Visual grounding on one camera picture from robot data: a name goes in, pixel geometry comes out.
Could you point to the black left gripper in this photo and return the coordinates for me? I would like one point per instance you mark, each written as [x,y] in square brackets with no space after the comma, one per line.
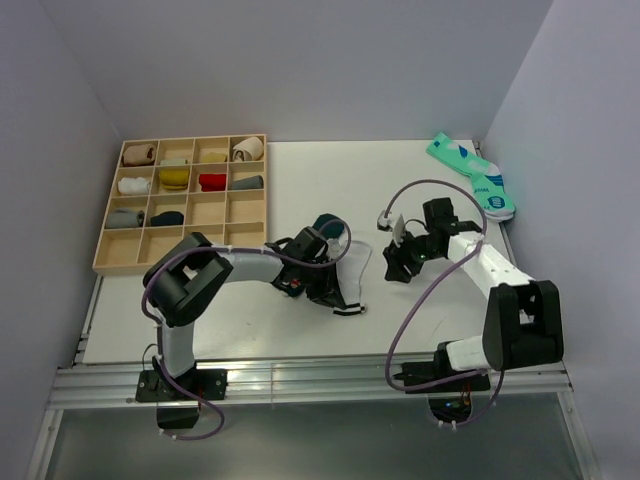
[323,261]

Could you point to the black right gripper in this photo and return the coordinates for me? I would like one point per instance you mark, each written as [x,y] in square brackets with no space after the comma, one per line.
[395,257]

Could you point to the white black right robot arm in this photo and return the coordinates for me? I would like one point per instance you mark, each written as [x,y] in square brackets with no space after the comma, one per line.
[522,326]

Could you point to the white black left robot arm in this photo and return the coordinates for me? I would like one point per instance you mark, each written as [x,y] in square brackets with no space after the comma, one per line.
[179,288]

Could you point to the dark green reindeer sock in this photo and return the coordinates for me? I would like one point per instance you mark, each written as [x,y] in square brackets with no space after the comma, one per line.
[329,226]

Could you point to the dark grey rolled sock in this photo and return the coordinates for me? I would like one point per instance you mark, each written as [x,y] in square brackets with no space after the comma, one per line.
[255,182]

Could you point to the mint green patterned sock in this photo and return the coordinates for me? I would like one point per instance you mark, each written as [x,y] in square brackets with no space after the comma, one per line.
[485,177]

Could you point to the cream brown rolled sock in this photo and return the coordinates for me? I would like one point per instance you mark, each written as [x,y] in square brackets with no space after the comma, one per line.
[248,150]

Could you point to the red rolled sock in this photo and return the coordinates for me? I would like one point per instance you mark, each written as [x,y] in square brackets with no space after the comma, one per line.
[212,182]

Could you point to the dark navy rolled sock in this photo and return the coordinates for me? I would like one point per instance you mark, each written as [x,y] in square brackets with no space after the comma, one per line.
[168,218]

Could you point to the mustard yellow rolled sock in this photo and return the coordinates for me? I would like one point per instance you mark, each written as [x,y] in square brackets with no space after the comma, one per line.
[174,179]

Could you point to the wooden compartment tray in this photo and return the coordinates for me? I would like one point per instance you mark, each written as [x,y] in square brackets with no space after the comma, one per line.
[225,217]

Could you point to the pale green rolled sock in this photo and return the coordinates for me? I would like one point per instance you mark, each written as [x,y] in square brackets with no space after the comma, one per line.
[174,162]

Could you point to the white rolled sock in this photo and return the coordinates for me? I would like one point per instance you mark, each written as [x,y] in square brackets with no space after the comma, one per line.
[133,186]

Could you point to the beige rolled sock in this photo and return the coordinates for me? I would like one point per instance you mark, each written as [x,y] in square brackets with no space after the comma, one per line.
[139,155]

